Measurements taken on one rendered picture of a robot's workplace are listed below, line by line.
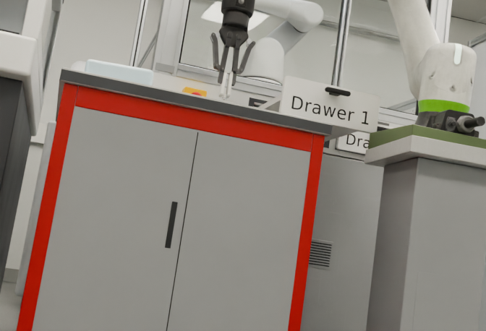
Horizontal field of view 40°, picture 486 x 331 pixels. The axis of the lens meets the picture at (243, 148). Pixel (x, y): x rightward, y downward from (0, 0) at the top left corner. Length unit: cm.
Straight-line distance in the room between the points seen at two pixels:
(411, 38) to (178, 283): 96
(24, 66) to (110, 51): 366
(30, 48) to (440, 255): 115
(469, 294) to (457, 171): 29
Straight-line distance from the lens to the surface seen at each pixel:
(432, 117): 175
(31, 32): 187
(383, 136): 177
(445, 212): 167
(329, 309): 222
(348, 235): 224
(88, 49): 547
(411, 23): 197
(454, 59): 178
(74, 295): 144
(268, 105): 200
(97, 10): 556
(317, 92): 187
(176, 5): 217
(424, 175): 166
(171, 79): 211
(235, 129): 151
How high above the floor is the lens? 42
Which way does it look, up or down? 9 degrees up
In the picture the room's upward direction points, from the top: 8 degrees clockwise
